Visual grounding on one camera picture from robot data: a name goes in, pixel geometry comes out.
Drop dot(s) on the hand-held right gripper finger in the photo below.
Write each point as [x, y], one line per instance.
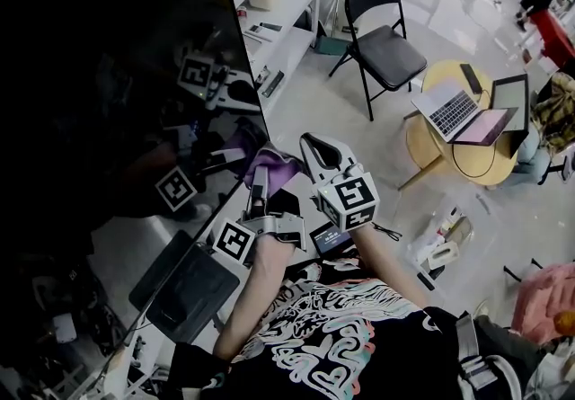
[309, 155]
[348, 157]

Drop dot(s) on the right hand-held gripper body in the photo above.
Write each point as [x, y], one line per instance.
[350, 200]

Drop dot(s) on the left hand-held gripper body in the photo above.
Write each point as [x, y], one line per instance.
[233, 241]

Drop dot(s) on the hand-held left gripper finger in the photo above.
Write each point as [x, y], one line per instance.
[259, 184]

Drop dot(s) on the purple fleece cloth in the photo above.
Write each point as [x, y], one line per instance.
[280, 169]

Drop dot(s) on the person's right forearm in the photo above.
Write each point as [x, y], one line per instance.
[391, 268]

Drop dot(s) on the person's left forearm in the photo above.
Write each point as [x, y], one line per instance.
[260, 281]

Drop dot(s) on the small black screen device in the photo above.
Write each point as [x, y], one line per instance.
[332, 238]

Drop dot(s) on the wooden stool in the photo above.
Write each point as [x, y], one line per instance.
[422, 142]

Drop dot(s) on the black remote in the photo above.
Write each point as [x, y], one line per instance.
[272, 83]

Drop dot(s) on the black folding chair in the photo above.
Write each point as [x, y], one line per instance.
[386, 61]

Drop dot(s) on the clear plastic bag of items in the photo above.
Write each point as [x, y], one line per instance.
[444, 250]

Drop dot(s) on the white shelf unit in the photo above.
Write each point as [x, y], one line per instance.
[278, 52]

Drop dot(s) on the silver laptop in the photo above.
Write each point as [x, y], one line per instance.
[449, 112]

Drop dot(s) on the green box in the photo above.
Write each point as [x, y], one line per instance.
[332, 45]

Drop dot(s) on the round wooden table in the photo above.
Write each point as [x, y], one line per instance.
[476, 164]

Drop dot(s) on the person's black printed shirt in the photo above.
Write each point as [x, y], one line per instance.
[337, 344]

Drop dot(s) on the black phone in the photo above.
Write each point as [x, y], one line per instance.
[471, 78]

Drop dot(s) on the black framed tablet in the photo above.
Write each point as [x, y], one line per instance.
[510, 101]

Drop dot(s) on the orange pouch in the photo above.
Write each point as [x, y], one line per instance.
[563, 324]

